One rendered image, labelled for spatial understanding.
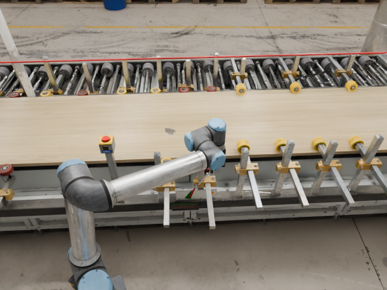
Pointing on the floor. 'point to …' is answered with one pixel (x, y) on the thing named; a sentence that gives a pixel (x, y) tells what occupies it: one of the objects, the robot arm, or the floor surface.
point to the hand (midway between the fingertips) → (210, 173)
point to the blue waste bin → (114, 4)
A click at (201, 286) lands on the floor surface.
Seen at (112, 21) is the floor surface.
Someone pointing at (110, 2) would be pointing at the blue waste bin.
